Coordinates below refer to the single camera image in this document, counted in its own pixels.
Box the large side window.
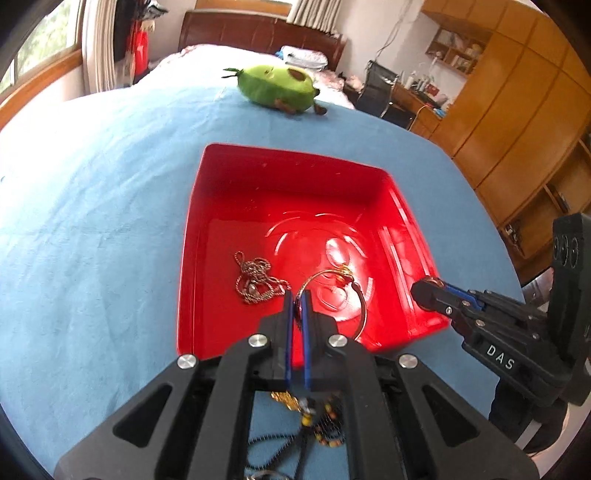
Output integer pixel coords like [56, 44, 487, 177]
[0, 0, 86, 131]

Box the black jacket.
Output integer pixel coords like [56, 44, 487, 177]
[113, 0, 139, 61]

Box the wooden coat rack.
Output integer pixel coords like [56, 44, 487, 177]
[113, 0, 158, 86]

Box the red bag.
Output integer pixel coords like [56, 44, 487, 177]
[130, 21, 151, 77]

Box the silver chain necklace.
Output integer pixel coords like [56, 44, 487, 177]
[233, 250, 293, 305]

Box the patterned curtain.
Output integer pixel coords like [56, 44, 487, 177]
[286, 0, 343, 36]

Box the black office chair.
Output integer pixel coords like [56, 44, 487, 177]
[355, 60, 415, 131]

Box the wooden desk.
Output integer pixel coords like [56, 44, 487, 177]
[392, 85, 448, 140]

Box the green avocado plush toy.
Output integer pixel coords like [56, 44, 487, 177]
[223, 64, 328, 116]

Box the red plastic tray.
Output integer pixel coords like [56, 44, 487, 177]
[175, 143, 451, 361]

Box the wooden wardrobe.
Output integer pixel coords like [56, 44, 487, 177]
[421, 0, 591, 287]

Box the small wooden-framed window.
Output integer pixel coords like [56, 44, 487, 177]
[194, 0, 296, 19]

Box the folded white towel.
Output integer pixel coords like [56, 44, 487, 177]
[278, 45, 331, 70]

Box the floral bed sheet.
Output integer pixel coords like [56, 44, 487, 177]
[152, 44, 357, 110]

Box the wall cable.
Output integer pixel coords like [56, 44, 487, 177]
[378, 9, 408, 66]

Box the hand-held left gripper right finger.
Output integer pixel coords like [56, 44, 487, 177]
[300, 290, 542, 480]

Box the wooden wall shelf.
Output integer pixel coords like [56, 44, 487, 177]
[425, 28, 490, 75]

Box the white side curtain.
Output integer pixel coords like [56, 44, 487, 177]
[82, 0, 129, 94]

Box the brown wooden bed headboard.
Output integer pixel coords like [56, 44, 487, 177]
[179, 11, 347, 71]

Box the black cord necklace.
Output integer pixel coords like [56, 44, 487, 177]
[246, 431, 309, 480]

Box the thin gold bangle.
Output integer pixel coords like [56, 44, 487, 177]
[295, 270, 369, 343]

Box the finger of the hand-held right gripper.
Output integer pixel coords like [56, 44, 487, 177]
[443, 284, 548, 324]
[410, 278, 490, 344]

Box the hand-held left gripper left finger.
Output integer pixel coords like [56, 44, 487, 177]
[54, 290, 296, 480]

